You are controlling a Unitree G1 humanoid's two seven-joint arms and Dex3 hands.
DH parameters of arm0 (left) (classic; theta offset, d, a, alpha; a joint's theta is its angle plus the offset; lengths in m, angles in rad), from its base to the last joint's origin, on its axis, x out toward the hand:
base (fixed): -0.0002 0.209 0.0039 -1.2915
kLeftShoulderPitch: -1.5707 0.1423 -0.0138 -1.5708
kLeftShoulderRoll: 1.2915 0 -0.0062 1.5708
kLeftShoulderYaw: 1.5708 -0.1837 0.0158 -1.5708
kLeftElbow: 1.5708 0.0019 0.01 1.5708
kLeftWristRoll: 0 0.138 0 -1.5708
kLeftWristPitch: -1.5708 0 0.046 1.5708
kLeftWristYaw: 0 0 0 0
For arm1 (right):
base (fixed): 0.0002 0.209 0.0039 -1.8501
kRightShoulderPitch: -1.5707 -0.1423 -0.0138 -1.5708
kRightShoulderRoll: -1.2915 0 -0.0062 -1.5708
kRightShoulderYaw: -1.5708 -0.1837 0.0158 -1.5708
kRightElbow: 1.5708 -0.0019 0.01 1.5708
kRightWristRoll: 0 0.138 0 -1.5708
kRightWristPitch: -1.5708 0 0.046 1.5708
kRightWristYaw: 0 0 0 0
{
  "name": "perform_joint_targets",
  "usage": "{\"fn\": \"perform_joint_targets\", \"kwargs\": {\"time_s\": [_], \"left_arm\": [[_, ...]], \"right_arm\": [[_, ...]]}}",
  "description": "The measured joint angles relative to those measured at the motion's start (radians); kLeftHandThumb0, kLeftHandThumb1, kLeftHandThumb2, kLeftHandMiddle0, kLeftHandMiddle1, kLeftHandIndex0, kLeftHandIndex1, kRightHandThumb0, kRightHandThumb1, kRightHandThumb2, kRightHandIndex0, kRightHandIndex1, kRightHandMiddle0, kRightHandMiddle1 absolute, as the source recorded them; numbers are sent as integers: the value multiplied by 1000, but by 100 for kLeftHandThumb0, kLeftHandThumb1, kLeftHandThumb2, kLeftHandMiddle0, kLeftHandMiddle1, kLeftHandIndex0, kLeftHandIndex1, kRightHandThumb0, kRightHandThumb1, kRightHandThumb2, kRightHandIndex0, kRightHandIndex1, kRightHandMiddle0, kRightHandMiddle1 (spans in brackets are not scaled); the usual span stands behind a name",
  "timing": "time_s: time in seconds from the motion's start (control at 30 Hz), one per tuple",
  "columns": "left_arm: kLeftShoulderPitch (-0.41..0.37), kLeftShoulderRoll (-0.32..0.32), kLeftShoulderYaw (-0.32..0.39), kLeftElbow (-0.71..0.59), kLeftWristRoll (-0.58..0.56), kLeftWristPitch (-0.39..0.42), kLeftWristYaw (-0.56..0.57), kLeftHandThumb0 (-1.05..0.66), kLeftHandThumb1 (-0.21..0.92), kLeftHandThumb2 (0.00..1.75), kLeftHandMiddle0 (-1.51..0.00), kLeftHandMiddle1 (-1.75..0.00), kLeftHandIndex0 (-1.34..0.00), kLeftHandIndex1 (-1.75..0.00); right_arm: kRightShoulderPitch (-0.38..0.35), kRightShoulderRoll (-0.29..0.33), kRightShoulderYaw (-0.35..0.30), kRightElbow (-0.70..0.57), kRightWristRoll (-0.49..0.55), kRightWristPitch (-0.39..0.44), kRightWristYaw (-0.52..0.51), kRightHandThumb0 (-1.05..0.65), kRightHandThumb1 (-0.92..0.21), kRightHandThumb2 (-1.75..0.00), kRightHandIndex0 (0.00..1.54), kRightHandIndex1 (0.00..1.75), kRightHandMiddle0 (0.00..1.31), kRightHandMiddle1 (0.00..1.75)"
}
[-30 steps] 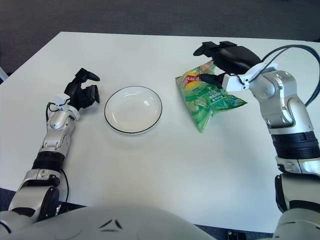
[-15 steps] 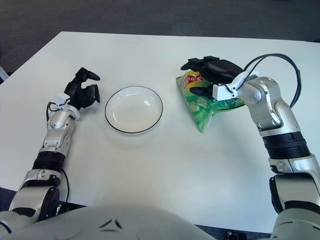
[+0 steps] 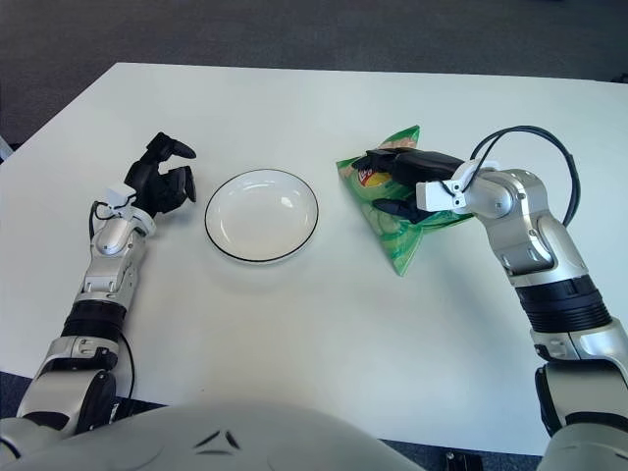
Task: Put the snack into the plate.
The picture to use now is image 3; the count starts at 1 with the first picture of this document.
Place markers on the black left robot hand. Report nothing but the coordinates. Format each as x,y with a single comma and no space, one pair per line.
152,186

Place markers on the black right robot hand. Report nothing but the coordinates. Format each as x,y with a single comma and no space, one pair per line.
422,164

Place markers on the green potato chips bag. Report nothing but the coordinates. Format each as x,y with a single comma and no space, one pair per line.
392,240

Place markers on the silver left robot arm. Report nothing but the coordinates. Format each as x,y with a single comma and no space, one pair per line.
105,275

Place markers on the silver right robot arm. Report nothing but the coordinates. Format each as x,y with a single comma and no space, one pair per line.
554,275

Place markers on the white plate with black rim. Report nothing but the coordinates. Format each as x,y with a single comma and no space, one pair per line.
260,216

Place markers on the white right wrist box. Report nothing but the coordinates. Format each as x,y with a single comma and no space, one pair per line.
436,196

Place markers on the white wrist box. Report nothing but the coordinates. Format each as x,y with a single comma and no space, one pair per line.
118,196
436,196

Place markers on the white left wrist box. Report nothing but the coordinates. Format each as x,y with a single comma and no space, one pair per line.
118,196

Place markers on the white table leg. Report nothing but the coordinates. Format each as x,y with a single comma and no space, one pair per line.
5,147

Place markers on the grey robot torso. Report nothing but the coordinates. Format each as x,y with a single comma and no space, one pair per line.
245,436

